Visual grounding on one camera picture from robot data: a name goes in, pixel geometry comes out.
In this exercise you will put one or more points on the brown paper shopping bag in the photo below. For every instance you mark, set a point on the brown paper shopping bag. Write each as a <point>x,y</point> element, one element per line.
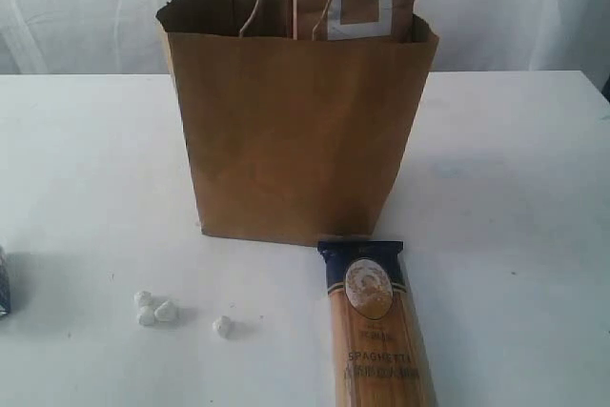
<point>289,140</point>

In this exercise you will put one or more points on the blue white milk carton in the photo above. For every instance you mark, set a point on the blue white milk carton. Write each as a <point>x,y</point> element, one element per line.
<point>5,304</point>

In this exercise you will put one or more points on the white pebble candy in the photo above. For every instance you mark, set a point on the white pebble candy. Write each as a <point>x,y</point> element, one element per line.
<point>166,312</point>
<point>142,299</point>
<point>223,326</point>
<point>145,316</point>

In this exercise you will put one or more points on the spaghetti packet dark blue top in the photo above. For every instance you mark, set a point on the spaghetti packet dark blue top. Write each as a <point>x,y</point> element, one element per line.
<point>379,355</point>

